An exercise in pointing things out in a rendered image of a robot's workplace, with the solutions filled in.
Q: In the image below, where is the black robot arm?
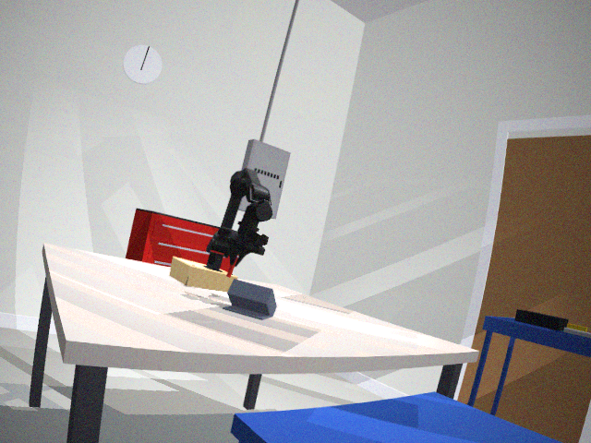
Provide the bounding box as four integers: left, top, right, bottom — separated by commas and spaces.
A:
203, 169, 272, 272

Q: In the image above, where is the red peg with grey band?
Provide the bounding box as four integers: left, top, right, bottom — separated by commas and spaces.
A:
226, 255, 239, 278

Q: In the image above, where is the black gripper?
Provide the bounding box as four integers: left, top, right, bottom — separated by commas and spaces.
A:
217, 219, 265, 267

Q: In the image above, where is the blue-grey sloped panel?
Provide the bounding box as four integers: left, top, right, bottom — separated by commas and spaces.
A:
223, 279, 277, 320

